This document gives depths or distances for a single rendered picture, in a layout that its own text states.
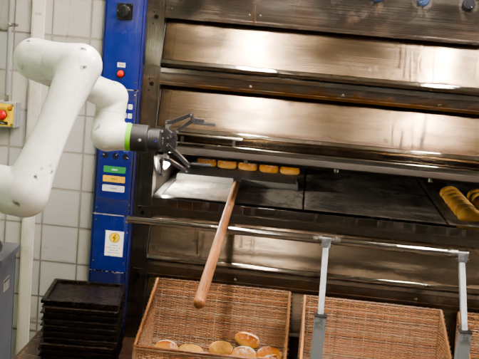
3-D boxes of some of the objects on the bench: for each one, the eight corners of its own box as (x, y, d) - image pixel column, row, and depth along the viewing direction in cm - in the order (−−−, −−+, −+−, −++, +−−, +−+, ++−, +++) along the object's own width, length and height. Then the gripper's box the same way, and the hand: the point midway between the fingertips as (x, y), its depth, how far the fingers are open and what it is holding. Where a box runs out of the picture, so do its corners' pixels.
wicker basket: (150, 340, 364) (155, 275, 360) (286, 355, 361) (293, 290, 357) (127, 386, 317) (132, 312, 312) (284, 404, 313) (291, 329, 309)
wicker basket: (295, 357, 359) (301, 293, 354) (435, 374, 355) (443, 308, 350) (292, 407, 311) (300, 333, 306) (454, 427, 307) (464, 351, 302)
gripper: (153, 100, 296) (217, 107, 295) (148, 174, 300) (211, 180, 299) (150, 102, 289) (215, 108, 288) (145, 177, 293) (209, 184, 292)
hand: (209, 144), depth 294 cm, fingers open, 13 cm apart
